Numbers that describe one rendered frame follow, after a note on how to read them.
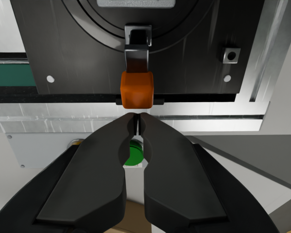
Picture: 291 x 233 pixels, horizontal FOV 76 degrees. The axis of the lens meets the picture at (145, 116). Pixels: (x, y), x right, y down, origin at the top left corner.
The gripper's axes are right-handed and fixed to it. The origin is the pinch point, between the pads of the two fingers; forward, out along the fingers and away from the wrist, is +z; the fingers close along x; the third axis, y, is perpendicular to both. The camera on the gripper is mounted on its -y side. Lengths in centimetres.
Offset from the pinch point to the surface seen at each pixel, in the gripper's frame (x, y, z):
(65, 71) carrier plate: -8.1, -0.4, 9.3
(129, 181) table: -3.0, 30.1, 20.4
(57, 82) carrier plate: -9.3, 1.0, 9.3
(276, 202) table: 37, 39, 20
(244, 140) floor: 81, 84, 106
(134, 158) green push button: -0.9, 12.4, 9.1
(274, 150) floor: 109, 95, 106
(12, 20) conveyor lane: -15.5, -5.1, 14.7
